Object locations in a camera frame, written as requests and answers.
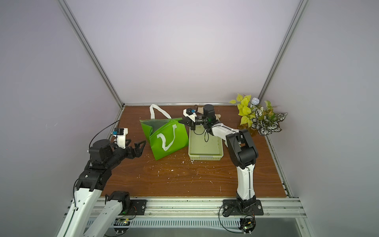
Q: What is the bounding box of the green insulated delivery bag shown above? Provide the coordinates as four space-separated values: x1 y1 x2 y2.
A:
140 104 189 161

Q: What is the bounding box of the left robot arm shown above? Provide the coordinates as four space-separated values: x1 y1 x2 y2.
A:
57 139 146 237

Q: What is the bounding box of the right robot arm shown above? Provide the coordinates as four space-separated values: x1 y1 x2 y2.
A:
180 104 259 210

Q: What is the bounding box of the beige knitted glove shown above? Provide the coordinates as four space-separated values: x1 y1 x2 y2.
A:
197 107 221 120

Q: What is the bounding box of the pale green plastic basket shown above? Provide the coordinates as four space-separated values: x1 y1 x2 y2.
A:
188 125 224 161

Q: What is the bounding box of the potted plant in amber vase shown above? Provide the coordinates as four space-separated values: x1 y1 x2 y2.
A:
229 94 288 136

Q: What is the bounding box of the left controller board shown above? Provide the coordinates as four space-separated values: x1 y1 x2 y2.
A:
113 218 131 237

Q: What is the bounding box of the controller board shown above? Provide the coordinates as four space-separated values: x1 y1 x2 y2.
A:
239 215 256 235
113 218 131 237

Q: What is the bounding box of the right controller board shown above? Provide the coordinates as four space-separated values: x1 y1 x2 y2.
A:
239 215 256 235

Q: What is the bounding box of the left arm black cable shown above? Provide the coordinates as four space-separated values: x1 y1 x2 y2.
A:
88 119 120 149

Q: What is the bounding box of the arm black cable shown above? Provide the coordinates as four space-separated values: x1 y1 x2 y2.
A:
218 204 246 234
88 119 120 149

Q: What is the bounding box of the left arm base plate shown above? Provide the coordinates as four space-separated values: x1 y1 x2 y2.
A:
120 199 148 216

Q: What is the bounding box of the aluminium front rail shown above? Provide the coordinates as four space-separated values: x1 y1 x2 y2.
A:
63 197 307 219

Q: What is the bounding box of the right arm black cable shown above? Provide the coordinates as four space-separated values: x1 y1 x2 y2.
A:
218 204 246 234

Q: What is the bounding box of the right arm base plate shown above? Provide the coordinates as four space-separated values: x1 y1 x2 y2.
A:
221 199 264 217

